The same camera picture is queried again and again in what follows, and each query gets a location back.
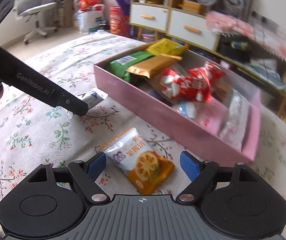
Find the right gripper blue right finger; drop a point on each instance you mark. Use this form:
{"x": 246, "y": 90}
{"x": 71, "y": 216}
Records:
{"x": 201, "y": 175}

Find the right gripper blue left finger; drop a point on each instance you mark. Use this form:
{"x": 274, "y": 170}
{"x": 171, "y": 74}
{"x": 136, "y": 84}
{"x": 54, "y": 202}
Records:
{"x": 84, "y": 175}

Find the white orange lotus chips packet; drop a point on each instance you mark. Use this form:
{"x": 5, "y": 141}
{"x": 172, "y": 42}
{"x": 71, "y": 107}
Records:
{"x": 143, "y": 167}

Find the silver blue snack packet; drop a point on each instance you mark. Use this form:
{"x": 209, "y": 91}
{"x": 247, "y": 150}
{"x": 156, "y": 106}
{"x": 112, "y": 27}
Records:
{"x": 93, "y": 97}

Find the large red candy packet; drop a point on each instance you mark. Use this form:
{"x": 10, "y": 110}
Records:
{"x": 184, "y": 87}

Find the small red candy packet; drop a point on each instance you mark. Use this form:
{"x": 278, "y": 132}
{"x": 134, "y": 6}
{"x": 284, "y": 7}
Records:
{"x": 209, "y": 72}

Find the golden brown snack packet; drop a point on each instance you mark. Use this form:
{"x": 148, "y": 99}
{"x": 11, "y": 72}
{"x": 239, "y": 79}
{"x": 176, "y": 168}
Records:
{"x": 153, "y": 65}

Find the clear white long packet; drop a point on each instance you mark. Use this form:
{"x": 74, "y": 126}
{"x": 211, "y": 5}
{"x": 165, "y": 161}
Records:
{"x": 234, "y": 129}

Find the pink snack packet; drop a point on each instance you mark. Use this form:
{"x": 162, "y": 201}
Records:
{"x": 210, "y": 116}

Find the pink cardboard box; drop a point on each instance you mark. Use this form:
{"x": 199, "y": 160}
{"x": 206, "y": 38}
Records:
{"x": 176, "y": 118}

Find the white office chair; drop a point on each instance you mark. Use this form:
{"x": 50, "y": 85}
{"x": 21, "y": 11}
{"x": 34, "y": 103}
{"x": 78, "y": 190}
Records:
{"x": 32, "y": 8}

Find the green snack packet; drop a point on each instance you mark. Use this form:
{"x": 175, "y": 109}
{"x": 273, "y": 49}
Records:
{"x": 119, "y": 67}

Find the white shopping bag red items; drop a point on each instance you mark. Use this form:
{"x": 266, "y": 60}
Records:
{"x": 89, "y": 15}

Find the yellow snack packet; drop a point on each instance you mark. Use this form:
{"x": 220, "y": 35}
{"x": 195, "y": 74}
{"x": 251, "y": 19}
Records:
{"x": 166, "y": 47}

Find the red round gift tin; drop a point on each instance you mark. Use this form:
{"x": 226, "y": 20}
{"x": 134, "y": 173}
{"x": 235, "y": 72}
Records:
{"x": 119, "y": 23}

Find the black bag on shelf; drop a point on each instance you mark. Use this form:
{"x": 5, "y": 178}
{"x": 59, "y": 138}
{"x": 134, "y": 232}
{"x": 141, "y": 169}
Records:
{"x": 235, "y": 47}

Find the pink white cloth cover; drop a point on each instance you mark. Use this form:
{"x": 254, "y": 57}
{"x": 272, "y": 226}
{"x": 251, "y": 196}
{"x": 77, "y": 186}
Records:
{"x": 227, "y": 25}

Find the white wooden tv cabinet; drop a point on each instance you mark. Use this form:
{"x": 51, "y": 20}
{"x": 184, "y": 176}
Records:
{"x": 185, "y": 21}

